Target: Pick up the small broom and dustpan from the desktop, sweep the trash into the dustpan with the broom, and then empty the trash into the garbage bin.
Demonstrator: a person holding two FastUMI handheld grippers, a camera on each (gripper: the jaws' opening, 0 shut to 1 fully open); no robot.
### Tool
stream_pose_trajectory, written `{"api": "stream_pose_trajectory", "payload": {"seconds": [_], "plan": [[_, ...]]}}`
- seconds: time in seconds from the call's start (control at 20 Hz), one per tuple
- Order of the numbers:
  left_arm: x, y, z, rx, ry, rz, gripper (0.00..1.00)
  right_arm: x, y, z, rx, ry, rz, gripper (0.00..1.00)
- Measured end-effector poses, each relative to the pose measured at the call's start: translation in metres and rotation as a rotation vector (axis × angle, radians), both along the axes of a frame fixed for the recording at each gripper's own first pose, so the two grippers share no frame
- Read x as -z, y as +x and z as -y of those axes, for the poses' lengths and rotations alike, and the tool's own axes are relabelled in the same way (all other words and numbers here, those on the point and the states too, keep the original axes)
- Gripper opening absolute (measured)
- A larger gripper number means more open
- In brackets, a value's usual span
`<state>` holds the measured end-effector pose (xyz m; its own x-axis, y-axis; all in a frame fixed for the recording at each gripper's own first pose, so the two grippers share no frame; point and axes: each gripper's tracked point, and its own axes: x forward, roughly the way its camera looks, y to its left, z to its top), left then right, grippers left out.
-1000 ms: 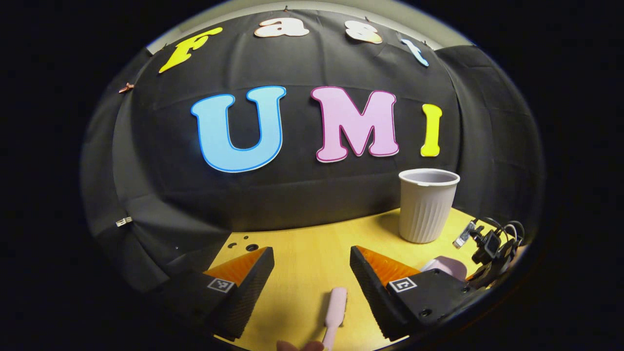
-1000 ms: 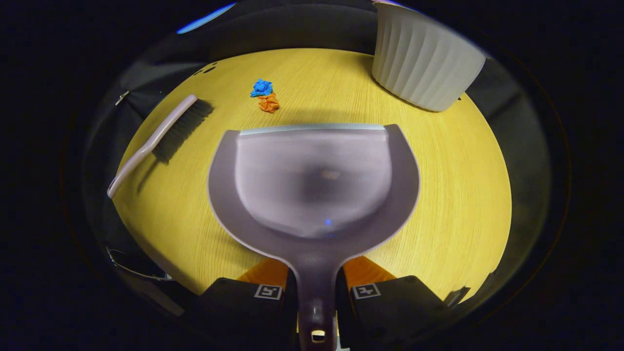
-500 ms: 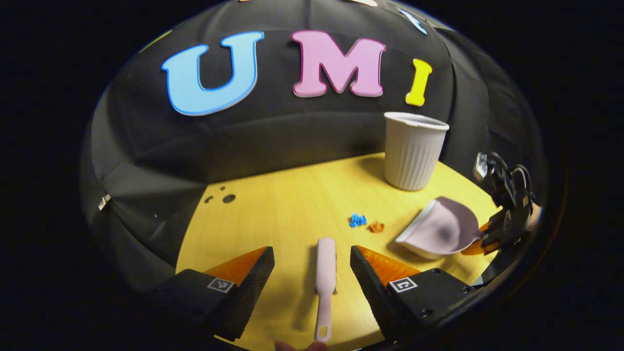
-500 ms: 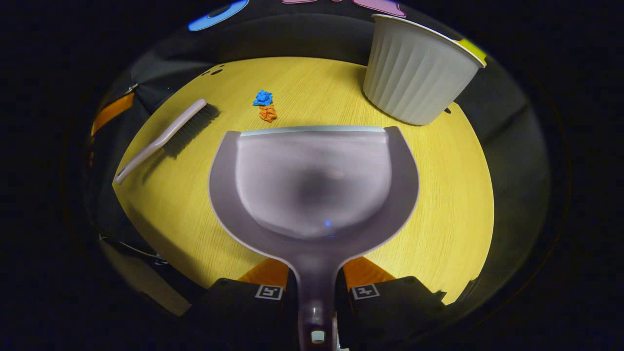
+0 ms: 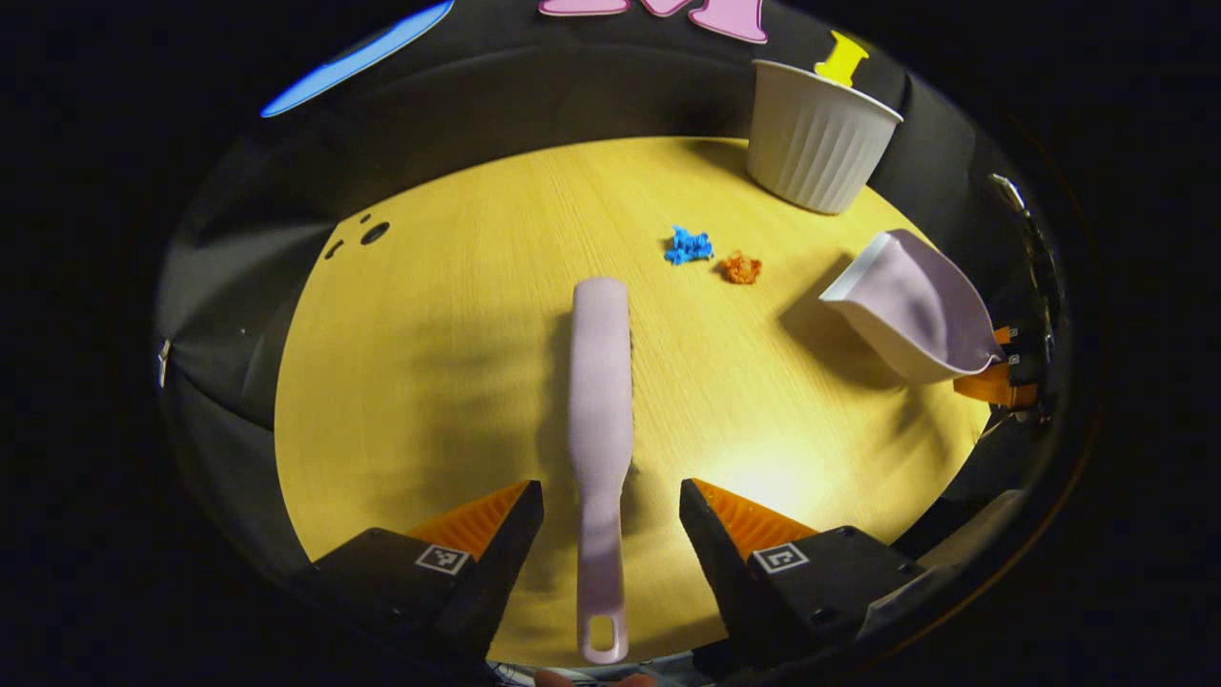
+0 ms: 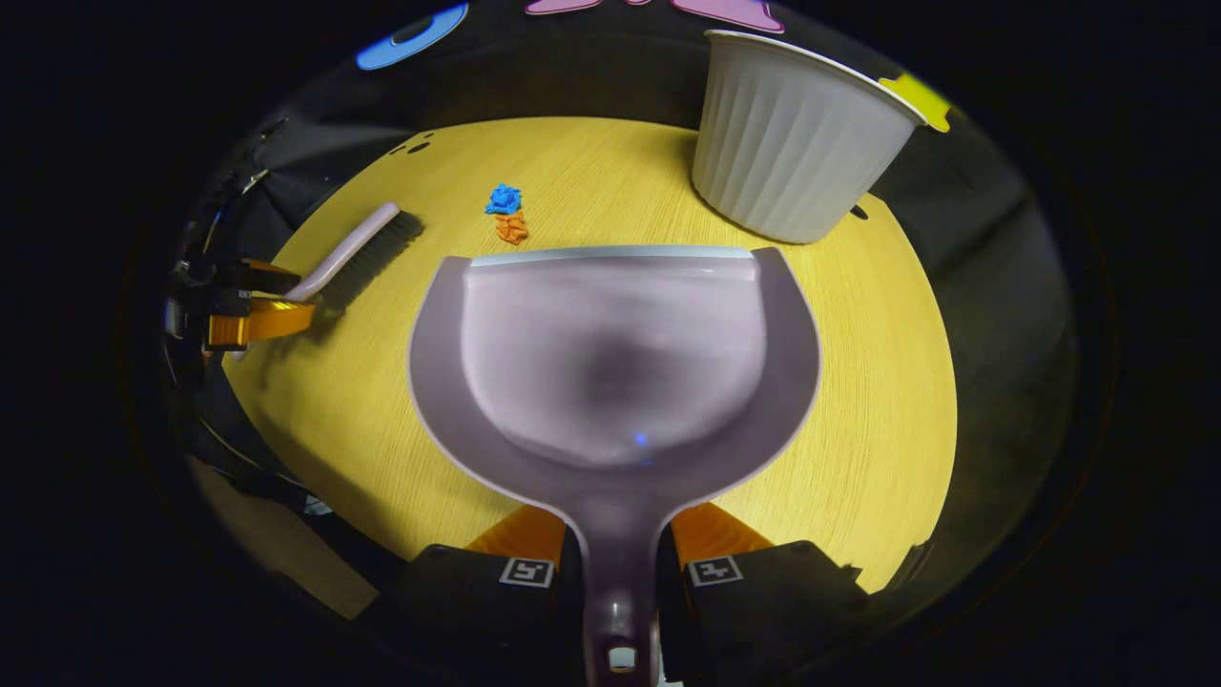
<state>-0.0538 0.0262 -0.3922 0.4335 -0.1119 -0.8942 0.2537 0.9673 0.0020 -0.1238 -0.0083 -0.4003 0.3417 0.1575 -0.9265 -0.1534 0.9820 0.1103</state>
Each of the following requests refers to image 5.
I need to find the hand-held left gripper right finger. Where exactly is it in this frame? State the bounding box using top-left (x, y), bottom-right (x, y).
top-left (679, 478), bottom-right (931, 674)

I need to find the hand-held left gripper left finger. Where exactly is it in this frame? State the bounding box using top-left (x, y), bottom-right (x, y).
top-left (296, 480), bottom-right (545, 669)

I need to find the pink dustpan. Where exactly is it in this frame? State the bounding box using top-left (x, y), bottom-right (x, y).
top-left (818, 229), bottom-right (1004, 385)

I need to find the small pink broom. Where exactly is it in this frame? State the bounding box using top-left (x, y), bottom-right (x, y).
top-left (569, 277), bottom-right (635, 666)

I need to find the white ribbed garbage bin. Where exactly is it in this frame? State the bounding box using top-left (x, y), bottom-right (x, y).
top-left (746, 59), bottom-right (904, 216)

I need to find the blue paper trash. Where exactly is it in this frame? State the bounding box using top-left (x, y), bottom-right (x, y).
top-left (665, 225), bottom-right (714, 266)

